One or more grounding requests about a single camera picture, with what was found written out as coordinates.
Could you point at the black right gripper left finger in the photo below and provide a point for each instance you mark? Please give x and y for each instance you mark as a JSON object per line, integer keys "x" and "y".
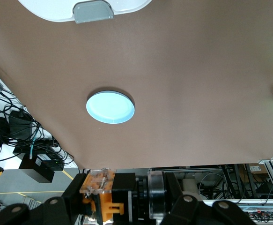
{"x": 56, "y": 208}

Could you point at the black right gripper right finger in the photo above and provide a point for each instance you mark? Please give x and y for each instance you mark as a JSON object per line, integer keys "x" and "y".
{"x": 192, "y": 208}

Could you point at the black power adapter box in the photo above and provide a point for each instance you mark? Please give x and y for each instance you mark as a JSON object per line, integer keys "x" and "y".
{"x": 41, "y": 167}

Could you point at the brown cardboard box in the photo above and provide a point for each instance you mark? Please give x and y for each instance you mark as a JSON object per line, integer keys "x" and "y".
{"x": 256, "y": 168}

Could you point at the black device box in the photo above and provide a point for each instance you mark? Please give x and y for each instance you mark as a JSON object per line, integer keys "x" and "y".
{"x": 20, "y": 122}

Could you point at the white lidded box grey latches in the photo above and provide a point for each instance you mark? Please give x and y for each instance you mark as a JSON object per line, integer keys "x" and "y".
{"x": 56, "y": 9}

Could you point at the light blue round plate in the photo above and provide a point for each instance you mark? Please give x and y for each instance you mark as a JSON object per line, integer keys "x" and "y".
{"x": 110, "y": 109}

